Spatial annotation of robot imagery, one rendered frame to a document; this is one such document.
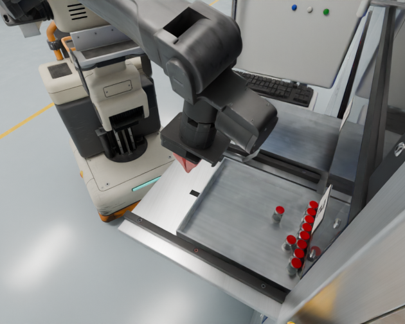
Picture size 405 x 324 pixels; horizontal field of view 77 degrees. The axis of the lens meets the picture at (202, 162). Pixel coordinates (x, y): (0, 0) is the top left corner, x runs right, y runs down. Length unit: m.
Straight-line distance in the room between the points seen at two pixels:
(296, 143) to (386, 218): 0.64
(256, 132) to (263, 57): 1.03
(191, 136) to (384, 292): 0.28
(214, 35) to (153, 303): 1.37
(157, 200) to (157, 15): 0.48
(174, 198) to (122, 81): 0.66
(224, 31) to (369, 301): 0.31
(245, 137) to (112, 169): 1.37
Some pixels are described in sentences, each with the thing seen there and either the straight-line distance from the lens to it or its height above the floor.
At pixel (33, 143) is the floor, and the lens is 2.51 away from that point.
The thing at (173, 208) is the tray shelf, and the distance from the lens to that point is 0.67.
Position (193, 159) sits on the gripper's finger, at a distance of 0.41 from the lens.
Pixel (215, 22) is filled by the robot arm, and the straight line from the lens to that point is 0.29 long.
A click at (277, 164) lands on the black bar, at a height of 0.90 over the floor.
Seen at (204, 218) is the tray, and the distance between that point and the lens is 0.65.
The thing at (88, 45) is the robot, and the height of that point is 1.05.
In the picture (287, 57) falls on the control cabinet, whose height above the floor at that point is 0.91.
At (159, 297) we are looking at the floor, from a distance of 1.51.
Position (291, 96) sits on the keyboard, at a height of 0.82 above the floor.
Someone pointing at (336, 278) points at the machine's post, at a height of 1.17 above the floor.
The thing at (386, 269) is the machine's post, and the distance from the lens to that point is 0.29.
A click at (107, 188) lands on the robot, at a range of 1.54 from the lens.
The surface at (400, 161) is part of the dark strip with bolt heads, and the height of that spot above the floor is 1.28.
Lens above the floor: 1.45
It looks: 48 degrees down
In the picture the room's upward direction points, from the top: straight up
